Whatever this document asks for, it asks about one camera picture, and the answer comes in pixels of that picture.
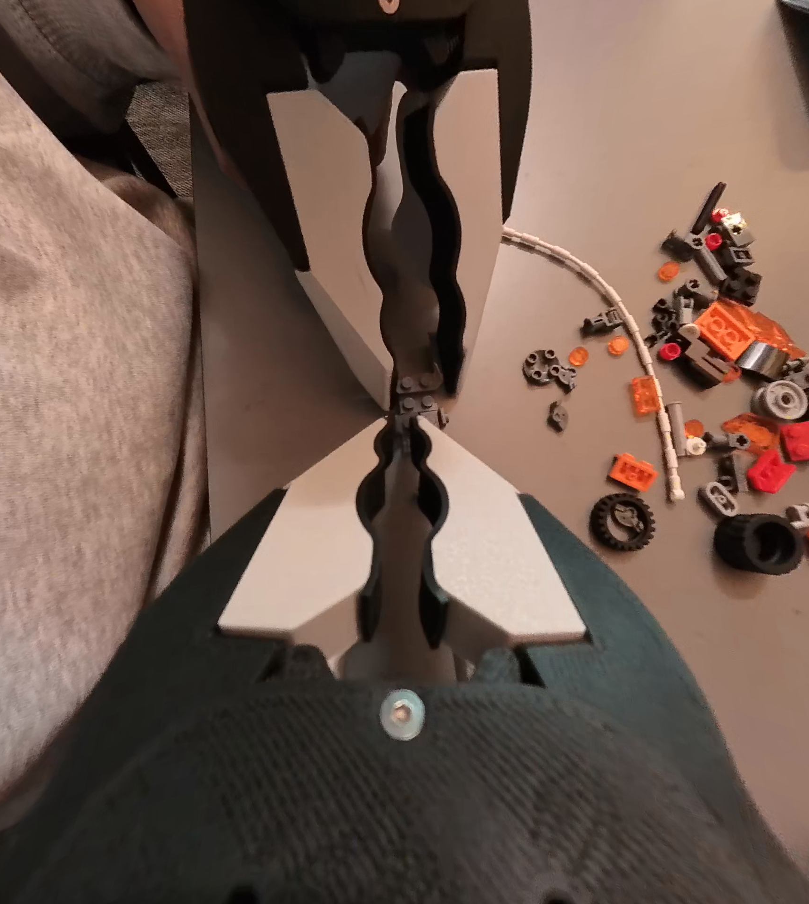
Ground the white flexible lego hose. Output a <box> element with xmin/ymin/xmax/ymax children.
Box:
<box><xmin>501</xmin><ymin>226</ymin><xmax>685</xmax><ymax>504</ymax></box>

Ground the person's grey clothing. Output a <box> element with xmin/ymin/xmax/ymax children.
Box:
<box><xmin>0</xmin><ymin>14</ymin><xmax>209</xmax><ymax>880</ymax></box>

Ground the pile of mixed lego pieces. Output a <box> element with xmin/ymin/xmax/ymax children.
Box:
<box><xmin>655</xmin><ymin>181</ymin><xmax>809</xmax><ymax>541</ymax></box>

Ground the grey oval lego link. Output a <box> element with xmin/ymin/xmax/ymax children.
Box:
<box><xmin>699</xmin><ymin>479</ymin><xmax>739</xmax><ymax>517</ymax></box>

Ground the dark grey cloth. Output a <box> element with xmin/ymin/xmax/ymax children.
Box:
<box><xmin>0</xmin><ymin>0</ymin><xmax>191</xmax><ymax>202</ymax></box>

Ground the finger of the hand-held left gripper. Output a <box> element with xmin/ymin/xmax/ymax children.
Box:
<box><xmin>392</xmin><ymin>68</ymin><xmax>506</xmax><ymax>395</ymax></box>
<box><xmin>265</xmin><ymin>87</ymin><xmax>396</xmax><ymax>413</ymax></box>

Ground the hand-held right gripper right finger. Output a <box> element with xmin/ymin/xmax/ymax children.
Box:
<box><xmin>410</xmin><ymin>417</ymin><xmax>587</xmax><ymax>677</ymax></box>

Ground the large black lego tyre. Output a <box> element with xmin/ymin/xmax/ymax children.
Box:
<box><xmin>712</xmin><ymin>513</ymin><xmax>805</xmax><ymax>575</ymax></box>

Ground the small black lego tyre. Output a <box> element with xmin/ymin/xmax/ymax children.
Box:
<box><xmin>589</xmin><ymin>492</ymin><xmax>657</xmax><ymax>551</ymax></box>

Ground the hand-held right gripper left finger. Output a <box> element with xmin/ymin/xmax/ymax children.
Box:
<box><xmin>218</xmin><ymin>415</ymin><xmax>398</xmax><ymax>677</ymax></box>

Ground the grey lego plate assembly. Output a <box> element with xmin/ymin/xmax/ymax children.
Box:
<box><xmin>392</xmin><ymin>367</ymin><xmax>445</xmax><ymax>429</ymax></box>

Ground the round dark grey lego plate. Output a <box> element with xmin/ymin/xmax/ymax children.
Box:
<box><xmin>522</xmin><ymin>347</ymin><xmax>562</xmax><ymax>387</ymax></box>

